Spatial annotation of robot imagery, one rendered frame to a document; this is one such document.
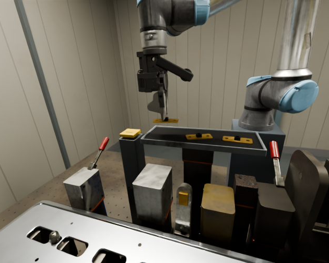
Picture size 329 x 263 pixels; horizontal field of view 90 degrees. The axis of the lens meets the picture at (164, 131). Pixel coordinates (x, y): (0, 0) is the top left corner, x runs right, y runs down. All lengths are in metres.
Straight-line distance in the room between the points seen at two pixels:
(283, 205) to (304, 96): 0.39
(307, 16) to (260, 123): 0.38
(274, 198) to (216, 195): 0.13
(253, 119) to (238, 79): 2.10
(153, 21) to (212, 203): 0.47
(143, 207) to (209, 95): 2.60
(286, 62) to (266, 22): 2.27
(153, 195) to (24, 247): 0.32
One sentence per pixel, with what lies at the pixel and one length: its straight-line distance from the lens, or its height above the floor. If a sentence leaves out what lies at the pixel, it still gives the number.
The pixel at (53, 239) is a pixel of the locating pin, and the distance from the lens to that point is 0.53.
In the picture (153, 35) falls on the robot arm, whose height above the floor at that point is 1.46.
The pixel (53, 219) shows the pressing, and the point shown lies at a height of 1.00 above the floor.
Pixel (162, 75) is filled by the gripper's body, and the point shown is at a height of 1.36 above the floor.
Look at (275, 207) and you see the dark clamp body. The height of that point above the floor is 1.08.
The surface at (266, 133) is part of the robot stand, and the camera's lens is 0.82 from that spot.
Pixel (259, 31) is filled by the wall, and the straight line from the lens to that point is 2.94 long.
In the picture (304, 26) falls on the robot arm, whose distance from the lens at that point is 0.72.
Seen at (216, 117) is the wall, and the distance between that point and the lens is 3.00.
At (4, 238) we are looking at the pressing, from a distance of 0.63.
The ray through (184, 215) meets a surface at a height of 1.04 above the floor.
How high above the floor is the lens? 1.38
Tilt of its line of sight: 21 degrees down
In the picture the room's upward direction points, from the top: 3 degrees counter-clockwise
